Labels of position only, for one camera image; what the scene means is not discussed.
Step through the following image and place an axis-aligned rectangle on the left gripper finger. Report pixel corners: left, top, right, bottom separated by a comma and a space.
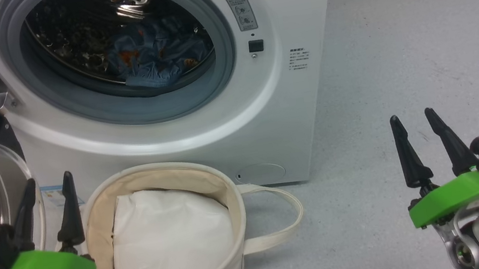
2, 178, 47, 255
47, 170, 88, 255

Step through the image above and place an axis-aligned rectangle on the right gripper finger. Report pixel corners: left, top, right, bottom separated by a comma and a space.
425, 102, 479, 180
390, 111, 436, 190

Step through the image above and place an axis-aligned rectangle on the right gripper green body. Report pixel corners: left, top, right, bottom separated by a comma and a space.
404, 170, 479, 229

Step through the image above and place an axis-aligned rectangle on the blue patterned garment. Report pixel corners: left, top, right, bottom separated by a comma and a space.
98, 9, 219, 97

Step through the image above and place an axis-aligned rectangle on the white front-load washing machine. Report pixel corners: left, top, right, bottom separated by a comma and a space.
0, 0, 371, 232

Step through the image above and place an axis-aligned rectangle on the stainless steel washing machine drum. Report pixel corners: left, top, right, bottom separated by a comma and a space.
21, 0, 220, 110

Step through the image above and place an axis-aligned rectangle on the black door latch socket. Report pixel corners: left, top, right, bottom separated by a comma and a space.
247, 38, 266, 54

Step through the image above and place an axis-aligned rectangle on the blue energy label sticker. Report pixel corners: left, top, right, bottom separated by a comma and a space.
39, 180, 86, 213

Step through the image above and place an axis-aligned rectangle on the white cloth in basket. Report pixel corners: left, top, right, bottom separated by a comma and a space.
102, 176, 240, 269

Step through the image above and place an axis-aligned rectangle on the round drain filter cover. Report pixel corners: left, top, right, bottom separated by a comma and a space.
235, 160, 288, 189

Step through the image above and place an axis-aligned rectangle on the grey warning sticker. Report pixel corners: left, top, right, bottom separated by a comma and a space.
220, 0, 259, 35

